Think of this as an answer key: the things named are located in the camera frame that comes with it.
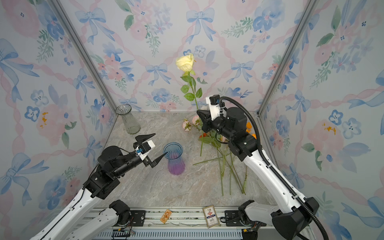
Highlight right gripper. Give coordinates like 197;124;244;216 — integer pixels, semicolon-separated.
197;110;236;144

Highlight pink rose stem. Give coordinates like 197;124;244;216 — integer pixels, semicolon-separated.
210;133;248;196

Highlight blue purple glass vase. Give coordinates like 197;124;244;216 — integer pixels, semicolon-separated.
163;143;186;176

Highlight orange poppy stem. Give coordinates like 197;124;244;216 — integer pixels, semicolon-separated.
246;122;257;139

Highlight yellow rose stem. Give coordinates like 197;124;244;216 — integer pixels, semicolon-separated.
175;53;205;157

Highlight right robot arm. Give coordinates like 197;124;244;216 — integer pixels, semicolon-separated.
197;107;319;240

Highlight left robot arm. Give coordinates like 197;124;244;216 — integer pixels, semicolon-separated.
33;134;163;240

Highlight clear glass vase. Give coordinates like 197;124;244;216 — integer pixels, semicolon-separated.
115;104;141;135

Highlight pink ranunculus spray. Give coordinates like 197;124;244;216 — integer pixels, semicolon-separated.
182;116;203;132

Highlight orange gerbera stem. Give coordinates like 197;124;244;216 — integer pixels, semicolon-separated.
199;133;209;138

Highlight small orange tag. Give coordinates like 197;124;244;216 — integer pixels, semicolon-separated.
160;209;172;224

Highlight playing card box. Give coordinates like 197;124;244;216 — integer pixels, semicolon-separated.
203;206;221;228

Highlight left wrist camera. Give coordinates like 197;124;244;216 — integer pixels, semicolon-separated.
135;140;156;161

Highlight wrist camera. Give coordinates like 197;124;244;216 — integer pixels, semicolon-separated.
135;140;156;161
207;95;221;121

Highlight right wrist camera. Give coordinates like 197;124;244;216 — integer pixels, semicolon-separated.
207;95;221;121

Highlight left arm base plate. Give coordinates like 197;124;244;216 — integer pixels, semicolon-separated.
112;210;147;227

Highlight aluminium rail frame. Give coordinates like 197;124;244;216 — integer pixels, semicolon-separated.
56;206;313;240

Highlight black corrugated cable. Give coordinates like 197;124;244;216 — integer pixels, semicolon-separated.
218;95;331;240

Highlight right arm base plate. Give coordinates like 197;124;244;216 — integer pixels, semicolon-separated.
223;210;251;227

